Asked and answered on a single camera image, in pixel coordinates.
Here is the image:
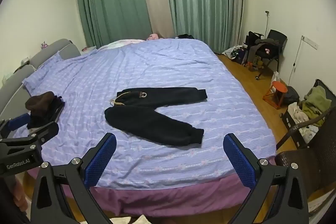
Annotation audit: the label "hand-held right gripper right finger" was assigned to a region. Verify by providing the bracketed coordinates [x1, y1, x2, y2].
[223, 133, 308, 224]

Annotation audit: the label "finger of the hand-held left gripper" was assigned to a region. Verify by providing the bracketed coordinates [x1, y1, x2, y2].
[0, 113, 31, 138]
[26, 121, 59, 143]

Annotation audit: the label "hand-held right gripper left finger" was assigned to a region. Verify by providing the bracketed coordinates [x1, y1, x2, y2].
[31, 132, 117, 224]

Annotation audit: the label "black pants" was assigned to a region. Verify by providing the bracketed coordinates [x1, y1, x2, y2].
[104, 87, 208, 147]

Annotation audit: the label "pile of dark folded clothes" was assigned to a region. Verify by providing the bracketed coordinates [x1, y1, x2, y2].
[25, 91, 65, 130]

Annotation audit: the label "purple striped pillow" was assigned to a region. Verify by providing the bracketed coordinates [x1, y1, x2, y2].
[22, 53, 63, 92]

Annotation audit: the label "grey padded headboard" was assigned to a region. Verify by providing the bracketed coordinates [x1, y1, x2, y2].
[0, 39, 81, 119]

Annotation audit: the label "dark wicker chair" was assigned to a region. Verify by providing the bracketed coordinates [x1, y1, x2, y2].
[276, 106, 336, 198]

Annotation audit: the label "orange stool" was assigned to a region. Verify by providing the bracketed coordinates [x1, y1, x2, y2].
[263, 81, 288, 109]

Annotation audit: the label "black bag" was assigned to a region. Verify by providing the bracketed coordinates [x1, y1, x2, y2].
[283, 86, 300, 106]

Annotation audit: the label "bed with purple sheet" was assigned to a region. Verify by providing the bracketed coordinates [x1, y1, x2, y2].
[13, 38, 277, 219]

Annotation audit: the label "white bag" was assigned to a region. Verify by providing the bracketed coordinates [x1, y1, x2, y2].
[222, 45, 246, 60]

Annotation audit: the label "black chair with clothes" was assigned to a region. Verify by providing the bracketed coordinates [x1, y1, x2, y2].
[245, 29, 288, 77]

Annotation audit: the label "white wall cable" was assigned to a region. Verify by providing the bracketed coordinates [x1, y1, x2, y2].
[288, 38, 305, 85]

